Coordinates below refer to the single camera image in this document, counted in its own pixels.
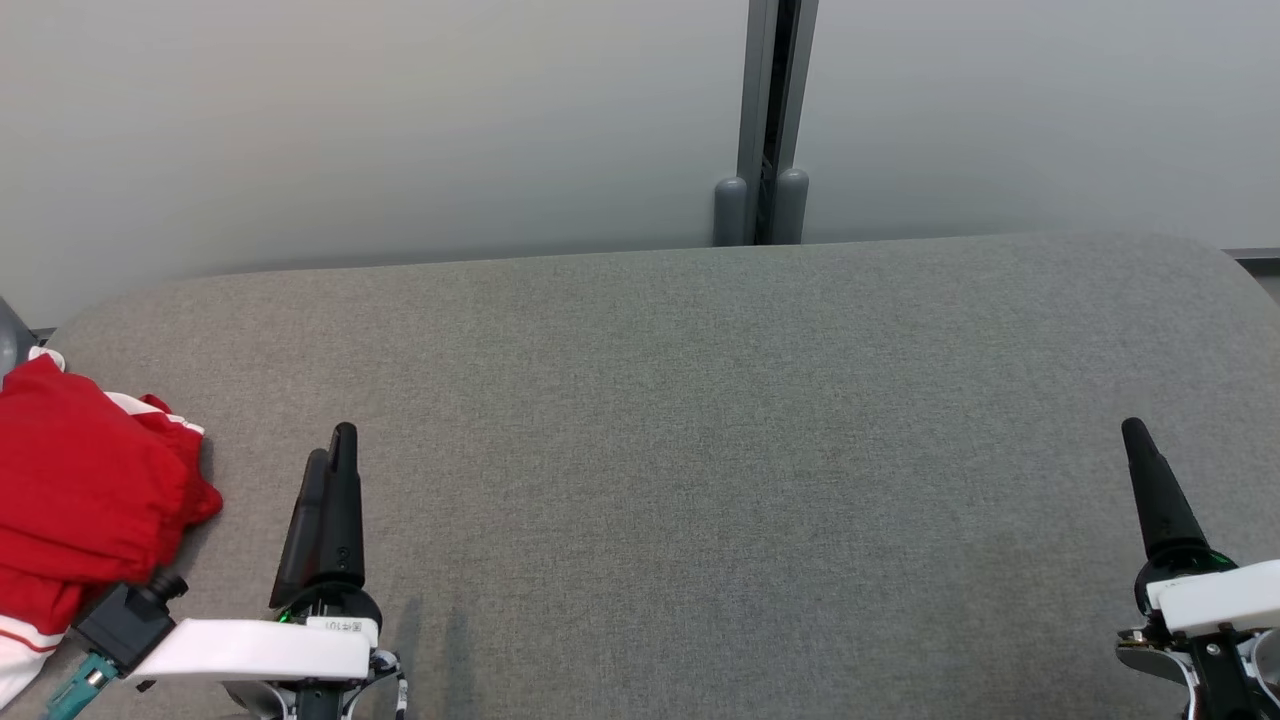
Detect teal left camera cable connector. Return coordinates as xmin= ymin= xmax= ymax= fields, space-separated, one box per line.
xmin=42 ymin=650 xmax=123 ymax=720

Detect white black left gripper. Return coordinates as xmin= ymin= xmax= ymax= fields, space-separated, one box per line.
xmin=128 ymin=422 xmax=383 ymax=686

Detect red shorts with white stripe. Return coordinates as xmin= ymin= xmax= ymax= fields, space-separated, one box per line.
xmin=0 ymin=345 xmax=224 ymax=641

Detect grey metal partition post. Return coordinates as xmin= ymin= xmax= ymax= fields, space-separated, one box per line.
xmin=712 ymin=0 xmax=821 ymax=247

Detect grey metal frame leg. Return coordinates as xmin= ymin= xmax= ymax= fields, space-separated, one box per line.
xmin=0 ymin=298 xmax=37 ymax=379

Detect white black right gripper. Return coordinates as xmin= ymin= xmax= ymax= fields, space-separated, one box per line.
xmin=1120 ymin=418 xmax=1280 ymax=637

